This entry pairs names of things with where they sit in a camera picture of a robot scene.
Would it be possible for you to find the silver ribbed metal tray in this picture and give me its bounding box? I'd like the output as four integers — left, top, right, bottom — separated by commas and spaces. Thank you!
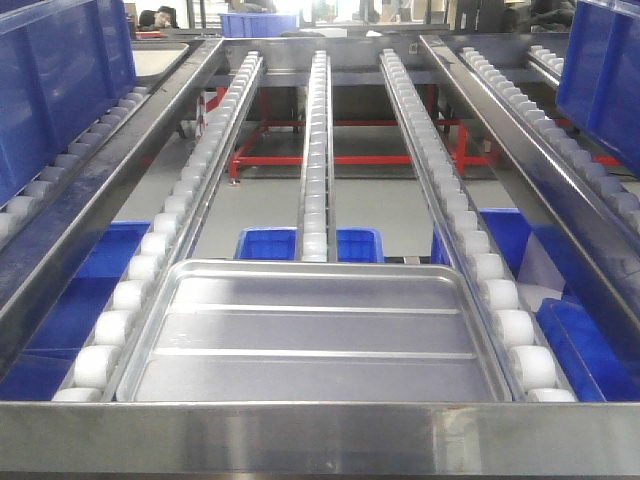
116, 260, 511, 403

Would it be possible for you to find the steel front shelf bar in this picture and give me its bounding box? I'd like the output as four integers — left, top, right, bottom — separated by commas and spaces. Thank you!
1, 402, 639, 477

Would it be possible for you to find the centre white roller track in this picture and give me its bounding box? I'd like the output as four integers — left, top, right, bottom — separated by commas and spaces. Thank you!
295, 50, 335, 262

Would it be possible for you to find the white roller track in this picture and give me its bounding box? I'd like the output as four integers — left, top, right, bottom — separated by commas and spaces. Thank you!
295, 50, 335, 262
380, 48, 577, 403
52, 51, 264, 403

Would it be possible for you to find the small blue bin below centre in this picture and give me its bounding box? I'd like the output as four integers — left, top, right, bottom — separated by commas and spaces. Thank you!
234, 226, 385, 263

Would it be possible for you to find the distant blue crate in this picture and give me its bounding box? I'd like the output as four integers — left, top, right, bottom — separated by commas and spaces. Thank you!
220, 13, 299, 38

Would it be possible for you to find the right white roller track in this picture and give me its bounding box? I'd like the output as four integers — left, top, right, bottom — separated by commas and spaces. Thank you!
380, 48, 577, 403

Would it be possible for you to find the left white roller track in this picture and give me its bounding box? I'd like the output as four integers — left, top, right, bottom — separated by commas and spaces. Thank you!
52, 51, 264, 403

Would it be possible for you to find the seated person in background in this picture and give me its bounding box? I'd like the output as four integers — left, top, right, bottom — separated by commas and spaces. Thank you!
138, 6, 178, 31

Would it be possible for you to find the far right roller track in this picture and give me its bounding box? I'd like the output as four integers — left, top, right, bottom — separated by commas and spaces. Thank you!
459, 46, 639, 234

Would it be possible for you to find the large blue bin left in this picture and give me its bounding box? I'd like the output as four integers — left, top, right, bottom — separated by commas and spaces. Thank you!
1, 1, 136, 202

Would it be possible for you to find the large blue bin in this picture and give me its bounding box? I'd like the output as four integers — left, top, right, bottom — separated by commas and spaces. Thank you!
556, 1, 639, 174
1, 1, 136, 202

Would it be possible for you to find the blue bin below left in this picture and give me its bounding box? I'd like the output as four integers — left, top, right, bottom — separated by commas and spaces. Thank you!
1, 221, 150, 401

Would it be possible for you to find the large blue bin right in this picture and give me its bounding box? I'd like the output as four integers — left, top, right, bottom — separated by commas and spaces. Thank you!
556, 1, 639, 174

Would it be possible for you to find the red metal floor frame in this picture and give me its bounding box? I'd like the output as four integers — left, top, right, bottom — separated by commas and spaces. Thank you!
229, 117, 621, 182

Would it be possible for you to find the left steel divider rail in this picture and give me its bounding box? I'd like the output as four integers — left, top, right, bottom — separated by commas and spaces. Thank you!
1, 38, 224, 371

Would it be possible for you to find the steel divider rail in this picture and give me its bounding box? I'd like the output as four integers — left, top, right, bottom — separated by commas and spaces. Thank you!
1, 38, 224, 371
420, 35, 639, 361

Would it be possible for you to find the right steel divider rail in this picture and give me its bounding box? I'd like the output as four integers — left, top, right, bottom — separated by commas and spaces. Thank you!
420, 35, 639, 361

